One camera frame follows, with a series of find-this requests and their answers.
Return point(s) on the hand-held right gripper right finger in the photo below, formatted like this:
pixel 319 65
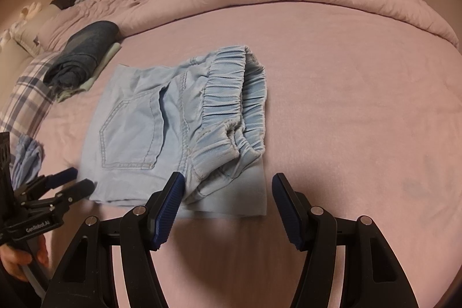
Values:
pixel 287 214

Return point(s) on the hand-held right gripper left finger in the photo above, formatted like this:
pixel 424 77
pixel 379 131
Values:
pixel 169 210

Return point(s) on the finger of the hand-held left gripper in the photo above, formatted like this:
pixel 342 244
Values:
pixel 79 189
pixel 65 176

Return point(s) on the light blue pants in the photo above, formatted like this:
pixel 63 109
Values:
pixel 130 134

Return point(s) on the person's left hand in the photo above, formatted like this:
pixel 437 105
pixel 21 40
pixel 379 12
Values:
pixel 14 259

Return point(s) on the blue striped cloth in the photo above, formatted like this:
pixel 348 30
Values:
pixel 29 156

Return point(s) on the plaid folded cloth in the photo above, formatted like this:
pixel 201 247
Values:
pixel 25 98

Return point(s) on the pink bed sheet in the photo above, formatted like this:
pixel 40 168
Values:
pixel 361 113

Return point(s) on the light green folded cloth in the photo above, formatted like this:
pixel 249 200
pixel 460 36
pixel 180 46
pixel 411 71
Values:
pixel 110 57

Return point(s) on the dark blue folded clothing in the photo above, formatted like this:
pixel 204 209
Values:
pixel 83 48

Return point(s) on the white pillow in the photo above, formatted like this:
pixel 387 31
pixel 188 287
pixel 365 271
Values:
pixel 29 35

